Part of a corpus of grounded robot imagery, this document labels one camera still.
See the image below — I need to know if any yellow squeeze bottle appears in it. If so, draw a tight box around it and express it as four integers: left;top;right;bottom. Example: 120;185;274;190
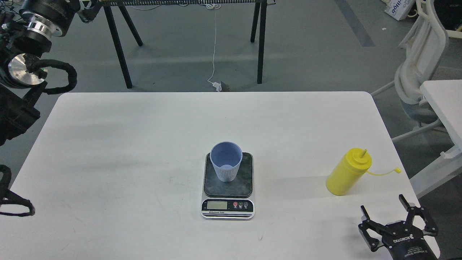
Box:
326;148;402;196

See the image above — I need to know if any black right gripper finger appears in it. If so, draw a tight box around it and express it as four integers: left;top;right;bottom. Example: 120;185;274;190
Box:
358;205;387;252
398;194;439;237

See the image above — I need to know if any black metal trestle table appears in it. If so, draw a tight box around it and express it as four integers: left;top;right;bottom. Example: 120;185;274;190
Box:
100;0;276;89

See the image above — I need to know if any white power adapter plug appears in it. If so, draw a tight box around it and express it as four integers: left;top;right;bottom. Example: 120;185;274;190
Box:
212;81;222;92

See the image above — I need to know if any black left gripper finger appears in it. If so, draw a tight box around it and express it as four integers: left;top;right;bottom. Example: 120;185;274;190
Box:
77;0;102;23

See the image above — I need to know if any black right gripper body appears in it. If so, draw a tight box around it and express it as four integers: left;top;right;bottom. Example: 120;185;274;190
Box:
379;221;437;260

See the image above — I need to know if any blue ribbed plastic cup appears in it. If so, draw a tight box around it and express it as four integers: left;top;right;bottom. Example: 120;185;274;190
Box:
210;142;243;182

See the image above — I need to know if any digital kitchen scale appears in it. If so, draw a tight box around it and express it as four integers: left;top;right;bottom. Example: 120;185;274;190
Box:
201;152;255;220

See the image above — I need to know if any white office chair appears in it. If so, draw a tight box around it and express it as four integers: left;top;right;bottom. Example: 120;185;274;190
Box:
371;0;462;198

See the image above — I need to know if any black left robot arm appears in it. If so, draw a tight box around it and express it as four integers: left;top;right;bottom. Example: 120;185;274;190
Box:
1;0;101;146

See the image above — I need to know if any white printed bag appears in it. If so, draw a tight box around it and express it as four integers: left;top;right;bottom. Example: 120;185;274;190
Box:
384;0;416;21

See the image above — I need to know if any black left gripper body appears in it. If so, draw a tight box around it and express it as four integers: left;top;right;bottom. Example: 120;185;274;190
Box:
19;0;78;37

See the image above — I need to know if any white hanging cable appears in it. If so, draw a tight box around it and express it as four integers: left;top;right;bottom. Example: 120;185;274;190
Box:
207;4;221;84

